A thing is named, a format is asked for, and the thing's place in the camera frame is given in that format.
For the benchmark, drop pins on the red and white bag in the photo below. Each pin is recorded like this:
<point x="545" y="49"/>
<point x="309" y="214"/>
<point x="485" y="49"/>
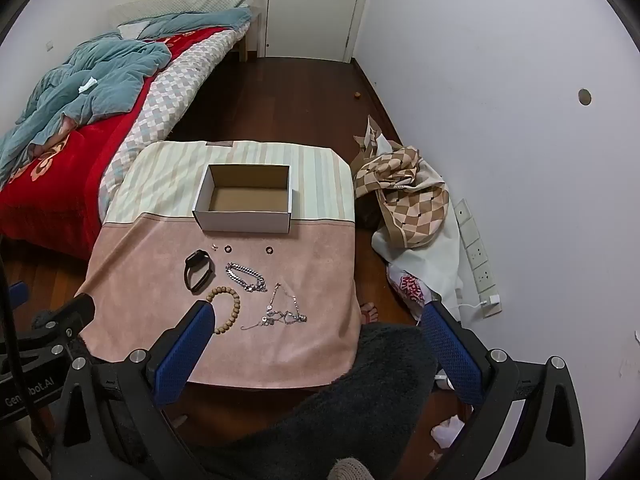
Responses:
<point x="410" y="287"/>

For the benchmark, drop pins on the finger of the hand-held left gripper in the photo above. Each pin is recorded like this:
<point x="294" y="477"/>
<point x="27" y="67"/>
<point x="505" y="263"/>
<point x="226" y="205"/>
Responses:
<point x="18" y="293"/>
<point x="72" y="315"/>

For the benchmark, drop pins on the beige knit sock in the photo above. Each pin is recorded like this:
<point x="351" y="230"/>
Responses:
<point x="350" y="470"/>

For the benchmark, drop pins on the white cardboard box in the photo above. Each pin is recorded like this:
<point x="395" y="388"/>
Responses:
<point x="245" y="220"/>

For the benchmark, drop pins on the pink striped slipper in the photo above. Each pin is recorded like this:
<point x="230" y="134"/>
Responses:
<point x="369" y="312"/>

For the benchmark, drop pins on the grey checkered bed sheet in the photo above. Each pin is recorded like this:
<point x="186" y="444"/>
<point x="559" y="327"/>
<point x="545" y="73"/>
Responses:
<point x="170" y="100"/>

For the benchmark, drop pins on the brown checkered cloth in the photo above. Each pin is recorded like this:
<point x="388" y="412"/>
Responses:
<point x="410" y="200"/>

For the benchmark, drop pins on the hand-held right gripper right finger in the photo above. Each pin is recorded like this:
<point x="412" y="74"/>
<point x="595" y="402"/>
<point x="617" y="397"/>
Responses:
<point x="452" y="355"/>

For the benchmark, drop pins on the white charger plug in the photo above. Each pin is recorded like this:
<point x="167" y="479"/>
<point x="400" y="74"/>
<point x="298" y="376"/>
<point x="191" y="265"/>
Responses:
<point x="492" y="301"/>

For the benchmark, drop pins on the black smart band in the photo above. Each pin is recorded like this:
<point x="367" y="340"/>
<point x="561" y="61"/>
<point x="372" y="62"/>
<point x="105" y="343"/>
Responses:
<point x="192" y="262"/>

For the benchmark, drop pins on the teal quilt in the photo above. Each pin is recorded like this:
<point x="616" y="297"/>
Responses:
<point x="100" y="70"/>

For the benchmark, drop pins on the red floral blanket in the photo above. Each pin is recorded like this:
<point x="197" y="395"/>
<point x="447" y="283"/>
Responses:
<point x="75" y="170"/>

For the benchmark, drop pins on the crumpled white paper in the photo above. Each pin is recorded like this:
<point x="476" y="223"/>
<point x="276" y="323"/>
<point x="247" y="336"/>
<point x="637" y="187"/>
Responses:
<point x="447" y="430"/>

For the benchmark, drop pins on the white door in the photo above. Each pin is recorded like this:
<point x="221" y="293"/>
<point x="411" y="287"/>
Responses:
<point x="315" y="10"/>

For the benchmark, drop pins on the pink and striped tablecloth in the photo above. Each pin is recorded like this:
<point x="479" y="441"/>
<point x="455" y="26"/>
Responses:
<point x="310" y="280"/>

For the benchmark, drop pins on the white power strip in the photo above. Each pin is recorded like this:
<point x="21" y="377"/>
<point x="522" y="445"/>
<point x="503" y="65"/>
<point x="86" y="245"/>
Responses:
<point x="475" y="255"/>

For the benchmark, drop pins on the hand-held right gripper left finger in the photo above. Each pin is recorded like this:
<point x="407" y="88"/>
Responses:
<point x="185" y="355"/>

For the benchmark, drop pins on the dark grey fleece pants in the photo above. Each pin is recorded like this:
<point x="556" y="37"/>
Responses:
<point x="380" y="375"/>

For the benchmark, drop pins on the white tissue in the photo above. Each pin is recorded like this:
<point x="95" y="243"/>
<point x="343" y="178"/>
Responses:
<point x="87" y="85"/>

